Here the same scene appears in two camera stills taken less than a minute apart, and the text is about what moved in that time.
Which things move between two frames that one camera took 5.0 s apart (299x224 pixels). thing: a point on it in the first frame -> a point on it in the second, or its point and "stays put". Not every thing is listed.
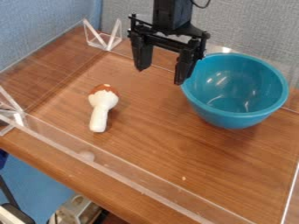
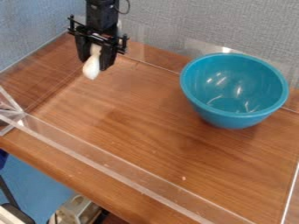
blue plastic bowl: x=237 y=89 stays put
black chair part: x=12 y=206 stays put
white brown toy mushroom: x=102 y=99 -> x=91 y=66
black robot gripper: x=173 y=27 -> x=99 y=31
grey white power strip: x=79 y=211 stays put
